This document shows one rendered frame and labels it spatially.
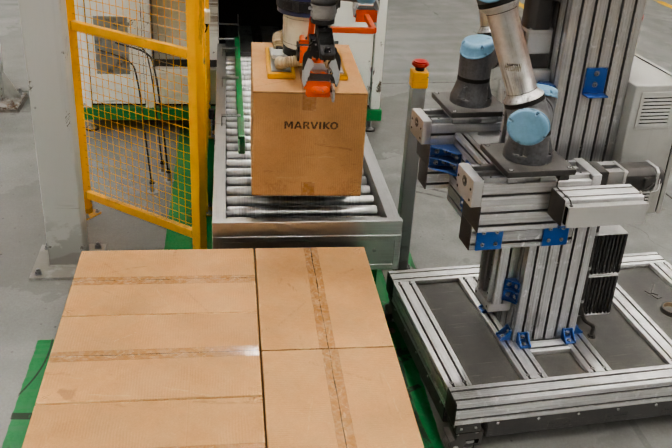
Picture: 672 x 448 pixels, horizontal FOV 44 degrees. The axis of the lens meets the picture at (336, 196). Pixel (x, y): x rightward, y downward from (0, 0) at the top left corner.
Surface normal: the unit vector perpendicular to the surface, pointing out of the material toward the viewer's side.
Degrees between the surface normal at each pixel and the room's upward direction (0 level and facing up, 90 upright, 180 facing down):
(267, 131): 90
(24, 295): 0
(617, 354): 0
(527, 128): 97
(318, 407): 0
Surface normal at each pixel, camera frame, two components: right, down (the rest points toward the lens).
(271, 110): 0.10, 0.44
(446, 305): 0.05, -0.90
